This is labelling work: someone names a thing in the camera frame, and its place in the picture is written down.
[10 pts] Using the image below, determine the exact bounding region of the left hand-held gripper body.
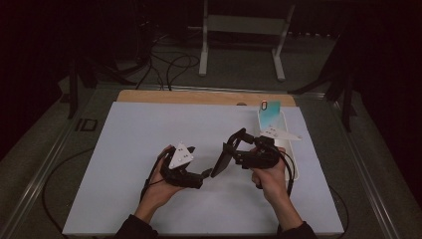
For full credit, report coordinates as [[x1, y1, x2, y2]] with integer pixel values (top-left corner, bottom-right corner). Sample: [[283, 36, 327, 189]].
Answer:
[[160, 141, 205, 190]]

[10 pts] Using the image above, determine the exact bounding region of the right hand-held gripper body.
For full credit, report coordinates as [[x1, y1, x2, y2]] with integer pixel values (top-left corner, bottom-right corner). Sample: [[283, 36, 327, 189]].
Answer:
[[235, 125, 304, 170]]

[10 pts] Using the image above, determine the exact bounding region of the white plastic tray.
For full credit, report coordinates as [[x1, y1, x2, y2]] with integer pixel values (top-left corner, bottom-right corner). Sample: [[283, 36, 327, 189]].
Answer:
[[256, 108, 300, 182]]

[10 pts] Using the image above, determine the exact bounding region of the pink blue gradient phone case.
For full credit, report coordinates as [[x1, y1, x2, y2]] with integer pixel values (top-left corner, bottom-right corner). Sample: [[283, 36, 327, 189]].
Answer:
[[258, 100, 283, 131]]

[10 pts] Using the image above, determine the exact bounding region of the person's right hand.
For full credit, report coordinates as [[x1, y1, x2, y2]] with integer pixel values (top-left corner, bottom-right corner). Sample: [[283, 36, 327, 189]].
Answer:
[[250, 147, 294, 209]]

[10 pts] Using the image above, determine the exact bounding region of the person's left hand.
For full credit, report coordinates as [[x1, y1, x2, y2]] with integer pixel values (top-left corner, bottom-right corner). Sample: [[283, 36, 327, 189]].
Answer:
[[138, 144, 184, 217]]

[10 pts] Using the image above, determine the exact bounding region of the wooden table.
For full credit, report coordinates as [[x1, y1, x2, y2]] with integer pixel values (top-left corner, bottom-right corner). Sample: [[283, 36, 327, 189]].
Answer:
[[116, 89, 297, 108]]

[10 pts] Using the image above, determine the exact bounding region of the white table board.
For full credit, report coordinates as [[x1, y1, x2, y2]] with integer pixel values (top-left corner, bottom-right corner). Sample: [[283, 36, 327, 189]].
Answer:
[[62, 101, 345, 237]]

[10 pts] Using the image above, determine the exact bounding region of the black tripod stand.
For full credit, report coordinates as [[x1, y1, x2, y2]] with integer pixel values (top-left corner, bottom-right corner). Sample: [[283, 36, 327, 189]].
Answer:
[[67, 58, 137, 120], [288, 31, 358, 132]]

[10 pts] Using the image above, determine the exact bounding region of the white metal stand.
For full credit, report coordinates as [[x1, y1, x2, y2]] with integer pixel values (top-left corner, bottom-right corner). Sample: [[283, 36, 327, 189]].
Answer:
[[187, 0, 297, 83]]

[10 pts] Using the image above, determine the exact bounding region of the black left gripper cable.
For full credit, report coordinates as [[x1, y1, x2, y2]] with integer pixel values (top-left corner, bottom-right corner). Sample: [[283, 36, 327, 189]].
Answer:
[[139, 150, 172, 203]]

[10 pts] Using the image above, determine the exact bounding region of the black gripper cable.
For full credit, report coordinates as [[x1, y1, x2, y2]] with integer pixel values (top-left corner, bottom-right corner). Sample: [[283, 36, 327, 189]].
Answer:
[[139, 150, 172, 203], [278, 151, 350, 233]]

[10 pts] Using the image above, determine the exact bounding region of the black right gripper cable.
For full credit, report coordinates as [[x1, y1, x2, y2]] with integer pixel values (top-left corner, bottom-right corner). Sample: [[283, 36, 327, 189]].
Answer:
[[278, 151, 350, 233]]

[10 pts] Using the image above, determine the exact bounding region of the bundle of black floor cables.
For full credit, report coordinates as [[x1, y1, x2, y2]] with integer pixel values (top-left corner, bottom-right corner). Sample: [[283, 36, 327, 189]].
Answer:
[[134, 31, 201, 92]]

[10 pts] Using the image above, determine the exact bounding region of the metal floor rail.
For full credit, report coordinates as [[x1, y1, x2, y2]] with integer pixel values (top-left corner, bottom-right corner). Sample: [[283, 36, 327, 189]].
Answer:
[[0, 96, 98, 239], [327, 99, 401, 239]]

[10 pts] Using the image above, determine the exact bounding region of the long black cable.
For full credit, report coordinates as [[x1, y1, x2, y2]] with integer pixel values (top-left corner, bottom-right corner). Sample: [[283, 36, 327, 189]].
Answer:
[[41, 147, 96, 235]]

